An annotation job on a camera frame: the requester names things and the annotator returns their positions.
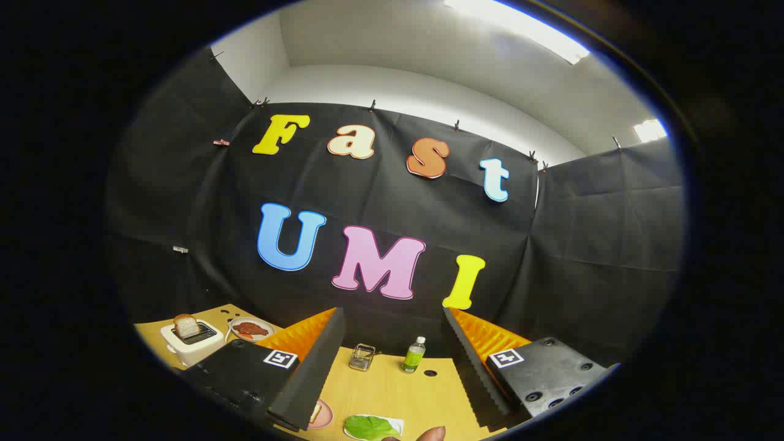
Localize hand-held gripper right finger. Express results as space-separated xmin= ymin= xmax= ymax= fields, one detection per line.
xmin=442 ymin=306 xmax=620 ymax=429

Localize green drink bottle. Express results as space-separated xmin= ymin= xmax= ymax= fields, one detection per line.
xmin=401 ymin=336 xmax=427 ymax=374

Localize pink round plate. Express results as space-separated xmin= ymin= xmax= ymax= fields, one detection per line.
xmin=308 ymin=398 xmax=334 ymax=429

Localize white square plate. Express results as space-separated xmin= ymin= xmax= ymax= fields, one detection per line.
xmin=343 ymin=415 xmax=405 ymax=440

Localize metal wire utensil holder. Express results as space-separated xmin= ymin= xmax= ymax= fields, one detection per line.
xmin=349 ymin=344 xmax=376 ymax=372

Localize small ceiling light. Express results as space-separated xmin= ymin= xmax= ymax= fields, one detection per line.
xmin=633 ymin=118 xmax=668 ymax=143

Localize white toaster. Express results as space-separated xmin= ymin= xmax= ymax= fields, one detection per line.
xmin=160 ymin=322 xmax=225 ymax=368

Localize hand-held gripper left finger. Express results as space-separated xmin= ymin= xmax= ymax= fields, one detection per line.
xmin=184 ymin=307 xmax=345 ymax=432

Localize toasted bread slice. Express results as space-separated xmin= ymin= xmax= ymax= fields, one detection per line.
xmin=173 ymin=314 xmax=201 ymax=339

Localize black backdrop cloth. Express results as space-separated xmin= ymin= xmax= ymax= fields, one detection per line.
xmin=104 ymin=49 xmax=685 ymax=380

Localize group of backdrop clips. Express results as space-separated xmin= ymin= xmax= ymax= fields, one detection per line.
xmin=173 ymin=50 xmax=623 ymax=254

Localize long ceiling light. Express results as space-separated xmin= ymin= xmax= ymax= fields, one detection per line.
xmin=444 ymin=0 xmax=590 ymax=65

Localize green lettuce leaf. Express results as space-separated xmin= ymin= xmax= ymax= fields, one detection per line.
xmin=344 ymin=415 xmax=402 ymax=441

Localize white round meat plate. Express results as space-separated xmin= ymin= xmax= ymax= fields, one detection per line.
xmin=228 ymin=317 xmax=275 ymax=342

